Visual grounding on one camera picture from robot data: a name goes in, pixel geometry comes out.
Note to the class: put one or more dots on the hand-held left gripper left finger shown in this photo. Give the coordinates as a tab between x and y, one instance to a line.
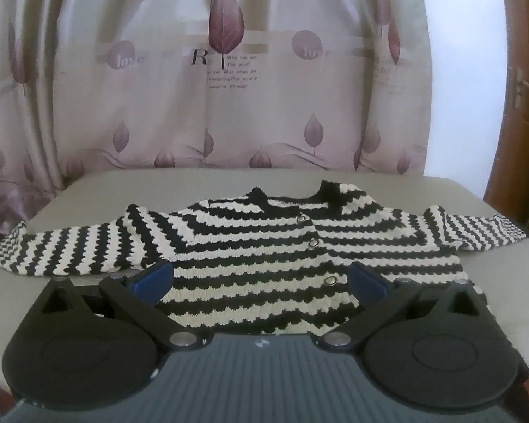
152	281

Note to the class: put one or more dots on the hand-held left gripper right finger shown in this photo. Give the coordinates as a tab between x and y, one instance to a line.
366	281

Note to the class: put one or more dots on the black and white striped sweater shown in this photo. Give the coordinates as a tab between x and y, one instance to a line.
247	238

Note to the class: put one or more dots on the grey woven table cover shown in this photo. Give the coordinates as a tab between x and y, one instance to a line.
502	275

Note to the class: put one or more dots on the pink leaf print curtain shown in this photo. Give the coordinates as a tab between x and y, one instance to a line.
180	97

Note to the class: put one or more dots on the brown wooden door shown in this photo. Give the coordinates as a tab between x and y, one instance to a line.
518	150

